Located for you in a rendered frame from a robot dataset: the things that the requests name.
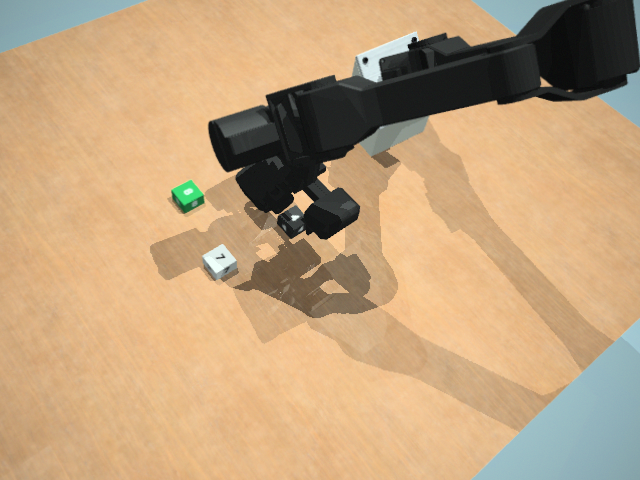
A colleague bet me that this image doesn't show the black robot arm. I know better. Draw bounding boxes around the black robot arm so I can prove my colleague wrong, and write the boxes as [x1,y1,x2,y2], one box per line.
[208,0,640,214]

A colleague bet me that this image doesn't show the green block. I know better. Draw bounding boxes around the green block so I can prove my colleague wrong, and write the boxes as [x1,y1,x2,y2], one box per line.
[171,180,205,213]

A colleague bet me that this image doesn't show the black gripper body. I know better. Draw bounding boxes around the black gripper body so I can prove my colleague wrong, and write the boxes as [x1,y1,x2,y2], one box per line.
[296,163,360,240]

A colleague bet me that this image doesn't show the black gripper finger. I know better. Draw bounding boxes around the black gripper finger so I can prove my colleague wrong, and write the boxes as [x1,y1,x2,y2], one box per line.
[300,216,313,235]

